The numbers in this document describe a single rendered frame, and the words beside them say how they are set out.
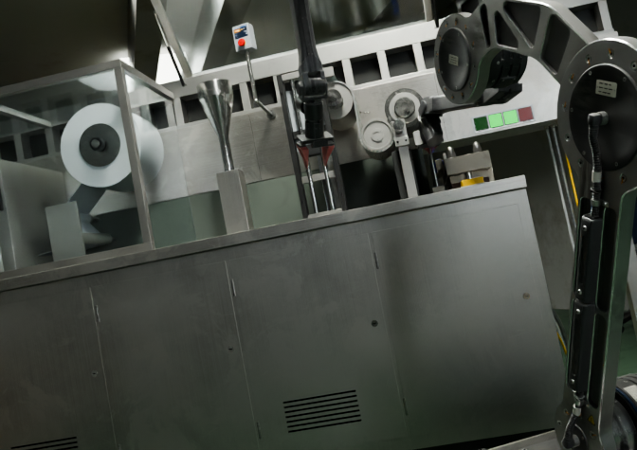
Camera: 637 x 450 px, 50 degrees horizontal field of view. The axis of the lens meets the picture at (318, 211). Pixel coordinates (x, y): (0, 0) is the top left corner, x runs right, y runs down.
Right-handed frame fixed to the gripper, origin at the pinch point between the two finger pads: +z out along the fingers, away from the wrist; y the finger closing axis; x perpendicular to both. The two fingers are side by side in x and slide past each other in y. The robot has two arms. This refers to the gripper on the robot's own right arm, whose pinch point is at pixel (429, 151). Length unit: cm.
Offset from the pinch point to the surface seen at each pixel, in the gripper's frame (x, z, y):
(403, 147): -1.0, -6.6, -9.5
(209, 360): -65, 5, -88
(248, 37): 49, -29, -59
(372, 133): 8.3, -6.9, -19.7
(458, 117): 28.9, 19.0, 15.6
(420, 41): 59, 2, 7
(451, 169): -10.4, -0.5, 5.9
